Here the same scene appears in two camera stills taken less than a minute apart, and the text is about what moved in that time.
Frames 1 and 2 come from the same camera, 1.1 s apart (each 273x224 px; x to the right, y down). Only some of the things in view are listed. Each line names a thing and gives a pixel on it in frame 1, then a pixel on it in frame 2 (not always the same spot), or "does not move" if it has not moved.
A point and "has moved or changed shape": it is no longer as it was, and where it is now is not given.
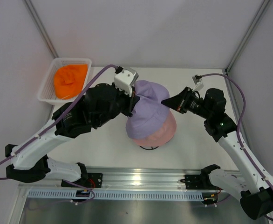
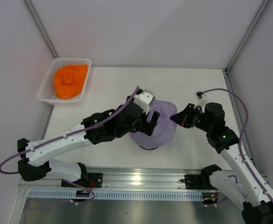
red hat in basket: [69, 80] does not move
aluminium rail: [135, 178] does not move
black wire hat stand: [149, 149] does not move
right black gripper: [177, 101] to [182, 118]
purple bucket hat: [148, 113] has moved or changed shape
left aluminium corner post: [34, 15] does not move
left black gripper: [131, 101] to [148, 128]
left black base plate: [91, 180] does not move
